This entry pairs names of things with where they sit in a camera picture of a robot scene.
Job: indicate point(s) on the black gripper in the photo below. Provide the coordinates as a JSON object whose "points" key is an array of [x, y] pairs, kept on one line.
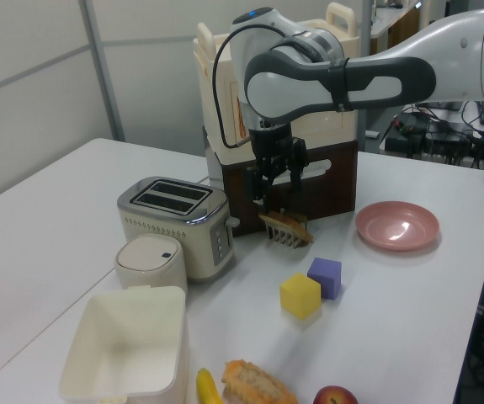
{"points": [[272, 145]]}

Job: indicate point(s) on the red apple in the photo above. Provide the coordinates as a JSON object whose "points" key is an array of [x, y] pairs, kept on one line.
{"points": [[335, 396]]}

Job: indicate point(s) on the cream open plastic container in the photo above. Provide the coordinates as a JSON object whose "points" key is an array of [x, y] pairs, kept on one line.
{"points": [[119, 328]]}

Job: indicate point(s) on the brown bread slice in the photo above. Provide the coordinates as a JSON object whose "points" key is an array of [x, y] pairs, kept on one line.
{"points": [[292, 227]]}

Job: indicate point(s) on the dark brown crate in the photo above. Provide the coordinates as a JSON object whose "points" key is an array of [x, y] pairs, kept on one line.
{"points": [[334, 185]]}

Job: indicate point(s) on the metal toast rack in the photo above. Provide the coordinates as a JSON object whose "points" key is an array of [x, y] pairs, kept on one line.
{"points": [[281, 240]]}

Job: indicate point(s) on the purple foam cube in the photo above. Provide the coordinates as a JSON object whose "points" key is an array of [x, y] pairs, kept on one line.
{"points": [[328, 278]]}

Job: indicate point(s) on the yellow foam cube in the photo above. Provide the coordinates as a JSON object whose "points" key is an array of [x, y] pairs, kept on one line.
{"points": [[298, 296]]}

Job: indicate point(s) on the cream and chrome toaster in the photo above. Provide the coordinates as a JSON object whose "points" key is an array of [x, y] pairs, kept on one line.
{"points": [[161, 235]]}

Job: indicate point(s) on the pink plate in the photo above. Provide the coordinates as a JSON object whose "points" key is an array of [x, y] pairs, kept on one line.
{"points": [[397, 227]]}

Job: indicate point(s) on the small cream lidded bin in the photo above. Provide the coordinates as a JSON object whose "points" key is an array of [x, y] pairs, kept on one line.
{"points": [[149, 265]]}

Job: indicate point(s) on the wooden cabinet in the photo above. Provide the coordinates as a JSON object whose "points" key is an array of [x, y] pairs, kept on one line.
{"points": [[401, 25]]}

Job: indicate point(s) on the toy sandwich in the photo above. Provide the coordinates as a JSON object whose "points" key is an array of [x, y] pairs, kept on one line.
{"points": [[254, 383]]}

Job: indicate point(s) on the yellow banana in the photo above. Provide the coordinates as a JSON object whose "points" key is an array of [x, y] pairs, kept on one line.
{"points": [[208, 389]]}

